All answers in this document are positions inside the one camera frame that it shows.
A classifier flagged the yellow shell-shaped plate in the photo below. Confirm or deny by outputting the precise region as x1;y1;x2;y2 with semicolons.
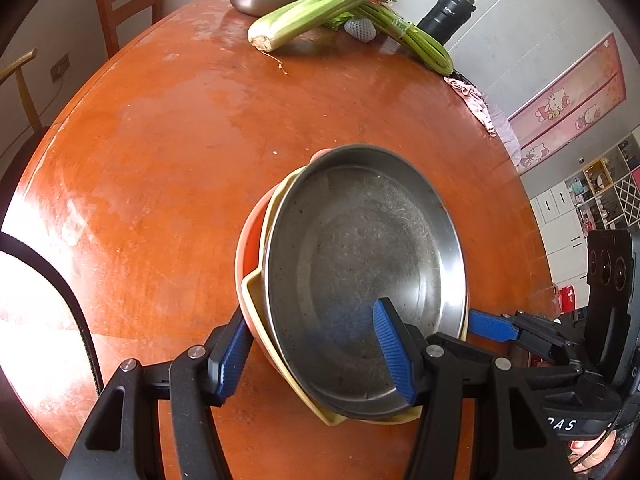
240;164;471;428

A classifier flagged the orange bear-shaped plate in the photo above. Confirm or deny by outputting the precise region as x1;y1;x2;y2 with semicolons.
234;166;305;368

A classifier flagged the steel pan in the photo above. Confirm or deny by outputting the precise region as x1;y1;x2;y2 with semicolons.
262;144;466;420

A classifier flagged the red kids stool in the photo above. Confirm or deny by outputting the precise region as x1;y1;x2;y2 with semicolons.
558;285;576;313

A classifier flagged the black induction cooker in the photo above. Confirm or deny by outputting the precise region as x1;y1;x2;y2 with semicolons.
585;230;639;386

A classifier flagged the white shelf cabinet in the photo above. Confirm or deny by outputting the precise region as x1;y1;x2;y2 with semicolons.
530;130;639;308

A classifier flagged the lilac garment on chair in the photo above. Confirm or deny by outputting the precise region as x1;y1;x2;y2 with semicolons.
483;94;521;167

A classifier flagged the pink crumpled cloth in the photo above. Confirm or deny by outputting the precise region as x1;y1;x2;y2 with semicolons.
444;77;497;136

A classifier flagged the pink Hello Kitty curtain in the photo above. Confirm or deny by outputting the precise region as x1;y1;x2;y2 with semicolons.
509;34;626;174

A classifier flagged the light wooden chair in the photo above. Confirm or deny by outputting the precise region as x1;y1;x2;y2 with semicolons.
0;48;51;212

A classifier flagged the black thermos bottle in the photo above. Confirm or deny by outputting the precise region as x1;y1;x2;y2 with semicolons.
418;0;476;46

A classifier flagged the white foam net fruit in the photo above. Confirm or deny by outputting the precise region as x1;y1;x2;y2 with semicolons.
343;18;378;44

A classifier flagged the celery bunch back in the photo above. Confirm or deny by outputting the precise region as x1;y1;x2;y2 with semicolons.
324;2;454;77

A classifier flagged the celery stalk front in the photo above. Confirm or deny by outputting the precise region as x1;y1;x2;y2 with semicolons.
247;0;369;53

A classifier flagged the black cable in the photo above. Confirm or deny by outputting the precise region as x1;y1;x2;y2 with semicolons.
0;231;106;396

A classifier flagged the wall power socket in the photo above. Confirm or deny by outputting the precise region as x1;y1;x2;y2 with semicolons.
50;53;70;82

